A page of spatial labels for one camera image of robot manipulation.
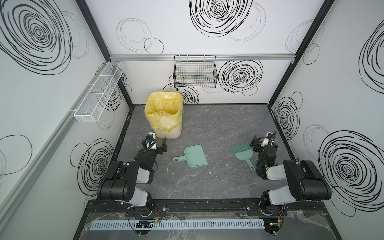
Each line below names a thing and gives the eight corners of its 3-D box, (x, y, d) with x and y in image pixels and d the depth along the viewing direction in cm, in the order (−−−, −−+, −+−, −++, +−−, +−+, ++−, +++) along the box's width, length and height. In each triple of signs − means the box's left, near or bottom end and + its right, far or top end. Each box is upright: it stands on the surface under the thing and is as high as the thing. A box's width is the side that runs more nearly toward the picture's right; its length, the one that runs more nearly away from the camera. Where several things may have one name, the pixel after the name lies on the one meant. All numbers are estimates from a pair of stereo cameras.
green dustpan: (173, 167, 90) (172, 165, 87) (175, 147, 98) (174, 144, 96) (207, 167, 90) (207, 165, 87) (206, 147, 98) (206, 144, 96)
